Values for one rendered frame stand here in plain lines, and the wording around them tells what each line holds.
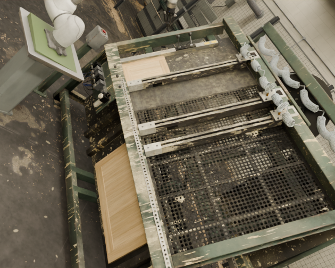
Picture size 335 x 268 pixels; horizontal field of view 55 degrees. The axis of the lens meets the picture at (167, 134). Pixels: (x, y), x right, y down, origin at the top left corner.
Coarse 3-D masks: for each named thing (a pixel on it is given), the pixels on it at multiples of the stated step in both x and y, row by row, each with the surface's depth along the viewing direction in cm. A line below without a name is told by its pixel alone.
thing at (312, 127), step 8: (296, 80) 307; (320, 80) 292; (288, 88) 308; (328, 88) 285; (296, 96) 299; (312, 96) 291; (264, 112) 314; (304, 112) 290; (312, 112) 285; (320, 112) 281; (248, 120) 321; (312, 120) 283; (320, 120) 278; (328, 120) 274; (312, 128) 280; (288, 144) 287; (296, 144) 283
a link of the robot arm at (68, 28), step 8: (64, 16) 235; (72, 16) 235; (56, 24) 236; (64, 24) 234; (72, 24) 233; (80, 24) 236; (56, 32) 237; (64, 32) 235; (72, 32) 235; (80, 32) 239; (56, 40) 239; (64, 40) 238; (72, 40) 241
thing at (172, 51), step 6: (204, 42) 312; (210, 42) 312; (216, 42) 311; (174, 48) 308; (192, 48) 309; (198, 48) 311; (144, 54) 305; (150, 54) 305; (156, 54) 304; (162, 54) 305; (168, 54) 307; (174, 54) 309; (126, 60) 301; (132, 60) 302; (138, 60) 303
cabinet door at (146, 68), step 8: (160, 56) 305; (128, 64) 300; (136, 64) 300; (144, 64) 300; (152, 64) 299; (160, 64) 299; (128, 72) 294; (136, 72) 294; (144, 72) 293; (152, 72) 293; (160, 72) 292; (168, 72) 291; (128, 80) 287
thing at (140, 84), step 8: (240, 56) 286; (256, 56) 285; (216, 64) 287; (224, 64) 286; (232, 64) 286; (240, 64) 289; (176, 72) 283; (184, 72) 284; (192, 72) 282; (200, 72) 284; (208, 72) 286; (216, 72) 289; (136, 80) 279; (144, 80) 280; (152, 80) 278; (160, 80) 279; (168, 80) 282; (176, 80) 284; (128, 88) 277; (136, 88) 279; (144, 88) 282
